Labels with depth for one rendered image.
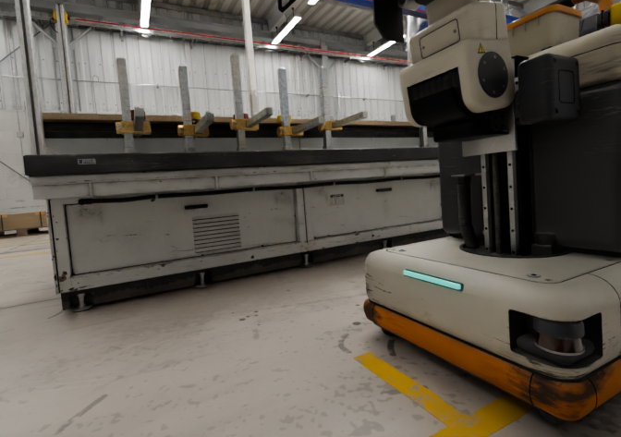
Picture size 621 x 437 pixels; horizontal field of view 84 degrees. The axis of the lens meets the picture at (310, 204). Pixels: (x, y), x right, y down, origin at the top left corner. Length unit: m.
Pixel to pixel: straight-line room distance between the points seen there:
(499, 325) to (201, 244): 1.53
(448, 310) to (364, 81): 10.83
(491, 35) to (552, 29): 0.27
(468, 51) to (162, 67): 8.80
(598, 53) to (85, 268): 2.02
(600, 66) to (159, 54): 9.02
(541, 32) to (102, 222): 1.86
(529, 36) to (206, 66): 8.80
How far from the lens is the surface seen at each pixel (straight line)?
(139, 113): 1.43
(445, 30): 1.00
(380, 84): 11.94
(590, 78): 1.08
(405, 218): 2.64
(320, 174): 1.97
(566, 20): 1.25
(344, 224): 2.32
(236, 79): 1.85
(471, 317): 0.88
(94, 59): 9.38
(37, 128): 1.74
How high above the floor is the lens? 0.50
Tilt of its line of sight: 3 degrees down
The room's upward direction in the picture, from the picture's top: 4 degrees counter-clockwise
